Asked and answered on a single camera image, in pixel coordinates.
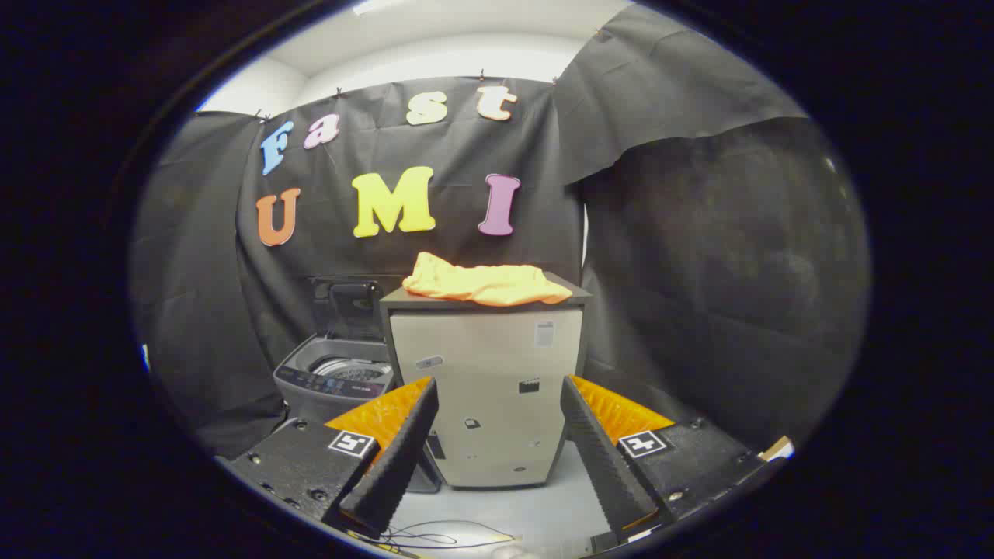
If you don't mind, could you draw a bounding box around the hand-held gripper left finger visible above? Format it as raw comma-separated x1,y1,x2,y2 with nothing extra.
217,377,440,540

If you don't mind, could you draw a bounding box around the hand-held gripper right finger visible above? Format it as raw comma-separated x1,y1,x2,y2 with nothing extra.
560,375,777,544

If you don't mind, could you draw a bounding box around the grey washing machine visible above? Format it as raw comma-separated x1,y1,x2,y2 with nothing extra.
273,334,443,495

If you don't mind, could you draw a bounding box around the orange garment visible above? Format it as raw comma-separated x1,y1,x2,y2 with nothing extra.
401,252,574,307

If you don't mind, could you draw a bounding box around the beige cabinet with dark top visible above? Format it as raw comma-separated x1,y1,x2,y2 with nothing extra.
379,271,593,491

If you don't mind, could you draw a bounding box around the black backdrop cloth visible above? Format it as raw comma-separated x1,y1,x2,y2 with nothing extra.
128,4,871,459

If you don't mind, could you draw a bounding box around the thin black cable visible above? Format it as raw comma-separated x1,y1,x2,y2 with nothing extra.
371,519,518,553

